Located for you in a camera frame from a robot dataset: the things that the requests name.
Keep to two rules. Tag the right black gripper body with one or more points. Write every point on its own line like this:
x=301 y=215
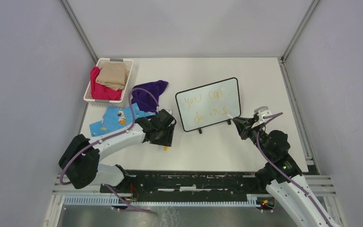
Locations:
x=253 y=136

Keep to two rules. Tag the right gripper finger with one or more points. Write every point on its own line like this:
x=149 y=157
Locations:
x=243 y=120
x=244 y=128

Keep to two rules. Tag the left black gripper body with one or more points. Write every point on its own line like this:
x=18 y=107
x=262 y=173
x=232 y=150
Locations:
x=165 y=138

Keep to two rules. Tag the black framed whiteboard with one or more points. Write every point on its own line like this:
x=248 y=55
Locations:
x=208 y=104

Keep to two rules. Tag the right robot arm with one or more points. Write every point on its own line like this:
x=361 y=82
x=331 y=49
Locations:
x=281 y=177

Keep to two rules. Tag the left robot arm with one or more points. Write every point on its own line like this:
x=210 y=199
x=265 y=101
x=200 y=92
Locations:
x=81 y=162

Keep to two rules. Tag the purple cloth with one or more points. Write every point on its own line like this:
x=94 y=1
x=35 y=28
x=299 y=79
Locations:
x=146 y=95

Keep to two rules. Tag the blue patterned cloth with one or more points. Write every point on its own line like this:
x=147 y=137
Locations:
x=114 y=119

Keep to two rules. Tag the beige cloth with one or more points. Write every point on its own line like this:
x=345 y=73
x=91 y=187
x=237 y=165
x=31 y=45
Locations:
x=113 y=75

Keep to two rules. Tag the red cloth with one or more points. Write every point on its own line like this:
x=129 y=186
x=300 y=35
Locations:
x=102 y=92

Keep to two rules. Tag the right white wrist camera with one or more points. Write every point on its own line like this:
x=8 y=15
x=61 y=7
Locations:
x=260 y=115

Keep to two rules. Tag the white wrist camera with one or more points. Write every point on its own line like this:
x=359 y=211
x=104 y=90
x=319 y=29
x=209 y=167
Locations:
x=169 y=111
x=260 y=115

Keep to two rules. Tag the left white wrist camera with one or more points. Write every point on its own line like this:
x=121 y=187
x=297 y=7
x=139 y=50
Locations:
x=169 y=111

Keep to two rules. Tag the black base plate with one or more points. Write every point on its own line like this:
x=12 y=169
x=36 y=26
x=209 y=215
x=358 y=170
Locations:
x=188 y=186

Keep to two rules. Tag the white slotted cable duct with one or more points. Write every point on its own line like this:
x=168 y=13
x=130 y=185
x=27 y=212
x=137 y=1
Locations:
x=111 y=200

